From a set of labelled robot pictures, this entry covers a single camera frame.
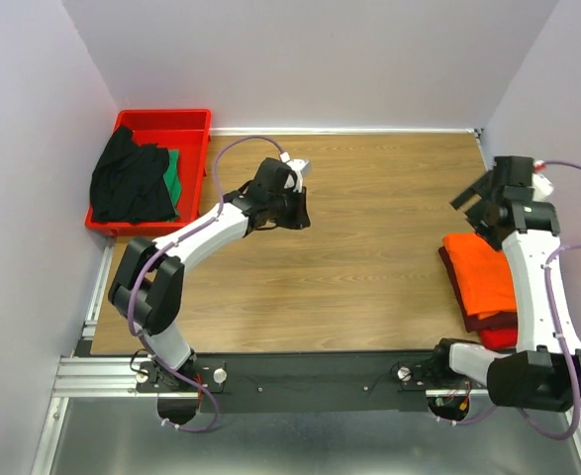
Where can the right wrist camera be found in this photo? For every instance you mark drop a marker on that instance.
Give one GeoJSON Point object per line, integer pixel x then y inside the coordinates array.
{"type": "Point", "coordinates": [542, 186]}

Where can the green t-shirt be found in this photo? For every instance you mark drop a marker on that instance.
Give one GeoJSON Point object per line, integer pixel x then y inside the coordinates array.
{"type": "Point", "coordinates": [171, 178]}

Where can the black t-shirt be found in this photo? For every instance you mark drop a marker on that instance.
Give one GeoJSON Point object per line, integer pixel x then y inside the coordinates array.
{"type": "Point", "coordinates": [128, 182]}

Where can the folded maroon t-shirt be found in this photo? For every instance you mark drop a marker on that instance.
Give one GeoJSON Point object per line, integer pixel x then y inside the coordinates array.
{"type": "Point", "coordinates": [500, 321]}

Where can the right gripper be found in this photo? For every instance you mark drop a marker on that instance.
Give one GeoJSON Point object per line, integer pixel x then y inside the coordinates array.
{"type": "Point", "coordinates": [481, 205]}

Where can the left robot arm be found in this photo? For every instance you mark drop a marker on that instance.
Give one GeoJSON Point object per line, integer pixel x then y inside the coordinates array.
{"type": "Point", "coordinates": [147, 287]}

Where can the aluminium frame rail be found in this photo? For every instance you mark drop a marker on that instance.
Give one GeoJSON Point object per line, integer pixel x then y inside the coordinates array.
{"type": "Point", "coordinates": [365, 276]}

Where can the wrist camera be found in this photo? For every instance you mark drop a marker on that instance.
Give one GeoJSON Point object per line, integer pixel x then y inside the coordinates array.
{"type": "Point", "coordinates": [301, 168]}
{"type": "Point", "coordinates": [542, 186]}

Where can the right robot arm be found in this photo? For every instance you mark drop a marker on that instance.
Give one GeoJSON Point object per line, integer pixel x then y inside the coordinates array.
{"type": "Point", "coordinates": [514, 216]}

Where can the folded red t-shirt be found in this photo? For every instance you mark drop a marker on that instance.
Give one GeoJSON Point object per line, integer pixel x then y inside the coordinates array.
{"type": "Point", "coordinates": [499, 339]}

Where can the red plastic bin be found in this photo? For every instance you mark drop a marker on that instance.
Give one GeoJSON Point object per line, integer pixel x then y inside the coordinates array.
{"type": "Point", "coordinates": [185, 130]}

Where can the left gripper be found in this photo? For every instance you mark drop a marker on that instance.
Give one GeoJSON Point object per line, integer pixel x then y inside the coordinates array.
{"type": "Point", "coordinates": [299, 209]}

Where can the orange t-shirt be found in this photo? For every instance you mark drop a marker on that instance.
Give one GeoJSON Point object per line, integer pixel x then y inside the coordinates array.
{"type": "Point", "coordinates": [482, 274]}

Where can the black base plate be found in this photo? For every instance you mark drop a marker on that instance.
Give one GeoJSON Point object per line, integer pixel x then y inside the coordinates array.
{"type": "Point", "coordinates": [295, 382]}

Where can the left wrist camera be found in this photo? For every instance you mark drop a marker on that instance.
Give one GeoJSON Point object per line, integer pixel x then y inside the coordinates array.
{"type": "Point", "coordinates": [301, 168]}

